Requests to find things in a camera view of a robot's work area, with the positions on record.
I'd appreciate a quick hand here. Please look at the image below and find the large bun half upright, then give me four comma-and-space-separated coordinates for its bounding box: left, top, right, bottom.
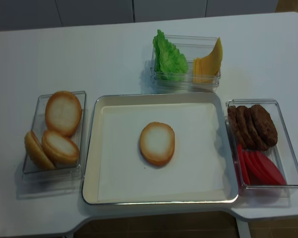
45, 91, 82, 137

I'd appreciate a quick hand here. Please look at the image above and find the left bun half sesame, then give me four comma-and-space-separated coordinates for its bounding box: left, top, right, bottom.
24, 131, 56, 171

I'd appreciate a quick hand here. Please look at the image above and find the yellow cheese slices stack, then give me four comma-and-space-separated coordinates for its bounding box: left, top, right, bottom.
193, 57, 221, 84

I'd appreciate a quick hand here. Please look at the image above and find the rear brown meat patty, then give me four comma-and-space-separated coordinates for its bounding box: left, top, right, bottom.
227, 106, 247, 149

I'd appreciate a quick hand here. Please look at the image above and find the front bun half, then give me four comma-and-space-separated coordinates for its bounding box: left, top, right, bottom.
42, 130, 79, 165

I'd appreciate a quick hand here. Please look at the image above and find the clear bun container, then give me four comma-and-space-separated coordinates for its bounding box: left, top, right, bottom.
15, 91, 87, 199

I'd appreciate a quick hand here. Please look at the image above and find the middle brown meat patty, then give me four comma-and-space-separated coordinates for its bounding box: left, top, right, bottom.
236, 106, 269, 151

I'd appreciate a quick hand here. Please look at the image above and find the red tomato slice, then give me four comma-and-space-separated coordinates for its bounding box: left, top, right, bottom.
254, 151, 287, 185
243, 150, 266, 184
237, 144, 250, 185

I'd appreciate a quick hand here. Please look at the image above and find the green lettuce leaf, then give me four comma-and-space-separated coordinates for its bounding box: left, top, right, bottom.
152, 29, 189, 81

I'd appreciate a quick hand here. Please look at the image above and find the clear lettuce cheese container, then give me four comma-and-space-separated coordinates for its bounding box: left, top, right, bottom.
150, 35, 221, 93

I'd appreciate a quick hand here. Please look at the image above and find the upright yellow cheese slice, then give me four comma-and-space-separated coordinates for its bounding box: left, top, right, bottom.
207, 37, 223, 62

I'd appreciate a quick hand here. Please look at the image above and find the front brown meat patty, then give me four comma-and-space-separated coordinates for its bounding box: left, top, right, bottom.
250, 104, 278, 147

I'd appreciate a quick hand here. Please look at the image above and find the front red tomato slice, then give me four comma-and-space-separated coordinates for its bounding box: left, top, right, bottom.
254, 151, 287, 185

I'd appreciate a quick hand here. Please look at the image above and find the bun half on tray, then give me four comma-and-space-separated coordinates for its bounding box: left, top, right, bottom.
139, 122, 175, 166

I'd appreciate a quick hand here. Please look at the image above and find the middle red tomato slice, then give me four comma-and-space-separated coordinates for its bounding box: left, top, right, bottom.
243, 150, 266, 184

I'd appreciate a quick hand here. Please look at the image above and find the rear red tomato slice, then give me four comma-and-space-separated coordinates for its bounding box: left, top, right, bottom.
237, 144, 250, 185

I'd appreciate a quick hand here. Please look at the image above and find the brown meat patty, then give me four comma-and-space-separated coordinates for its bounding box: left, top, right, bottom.
227, 106, 247, 149
250, 104, 278, 147
236, 106, 269, 151

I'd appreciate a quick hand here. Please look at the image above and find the white rectangular tray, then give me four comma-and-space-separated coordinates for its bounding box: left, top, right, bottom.
82, 92, 238, 205

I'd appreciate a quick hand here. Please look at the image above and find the clear patty tomato container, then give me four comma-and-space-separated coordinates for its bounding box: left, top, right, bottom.
226, 99, 298, 194

